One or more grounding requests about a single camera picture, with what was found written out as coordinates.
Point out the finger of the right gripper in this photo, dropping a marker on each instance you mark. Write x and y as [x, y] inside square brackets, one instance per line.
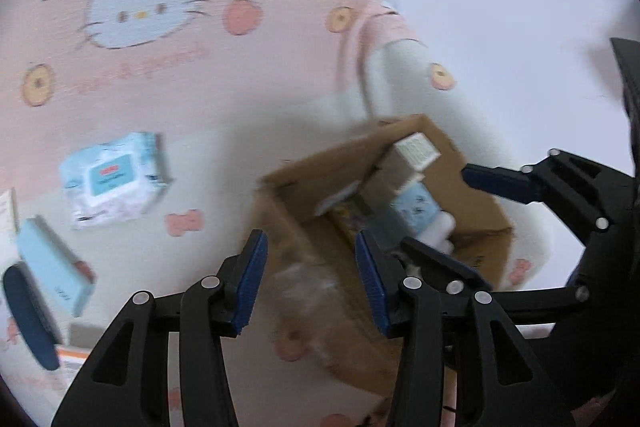
[505, 183]
[441, 271]

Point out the orange white packet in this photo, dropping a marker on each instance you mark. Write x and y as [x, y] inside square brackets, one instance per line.
[80, 341]

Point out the white green medicine box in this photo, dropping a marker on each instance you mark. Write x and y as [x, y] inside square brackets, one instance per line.
[407, 159]

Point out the pink hello kitty mat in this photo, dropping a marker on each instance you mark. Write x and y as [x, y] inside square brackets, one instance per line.
[234, 90]

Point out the light blue case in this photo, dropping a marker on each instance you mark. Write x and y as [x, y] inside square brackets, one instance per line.
[66, 278]

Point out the yellow cartoon picture book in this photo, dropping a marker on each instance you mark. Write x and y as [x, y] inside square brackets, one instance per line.
[351, 216]

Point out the white stitched booklet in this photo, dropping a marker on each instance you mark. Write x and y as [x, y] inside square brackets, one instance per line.
[8, 217]

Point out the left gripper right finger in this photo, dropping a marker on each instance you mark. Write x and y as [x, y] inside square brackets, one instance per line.
[500, 381]

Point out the navy blue glasses case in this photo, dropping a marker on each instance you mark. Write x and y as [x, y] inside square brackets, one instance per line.
[30, 320]

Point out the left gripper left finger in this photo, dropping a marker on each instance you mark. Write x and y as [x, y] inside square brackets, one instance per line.
[124, 381]

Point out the white green lower box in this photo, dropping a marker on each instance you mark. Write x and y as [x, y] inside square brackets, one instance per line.
[380, 191]

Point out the white paper roll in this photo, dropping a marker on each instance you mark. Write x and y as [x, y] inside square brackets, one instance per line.
[437, 234]

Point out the brown cardboard box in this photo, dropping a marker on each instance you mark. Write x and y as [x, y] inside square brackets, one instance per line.
[318, 269]

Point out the baby wipes pack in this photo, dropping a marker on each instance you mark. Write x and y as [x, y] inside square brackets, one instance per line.
[113, 182]

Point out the light blue tea box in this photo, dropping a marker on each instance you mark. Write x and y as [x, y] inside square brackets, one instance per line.
[415, 208]

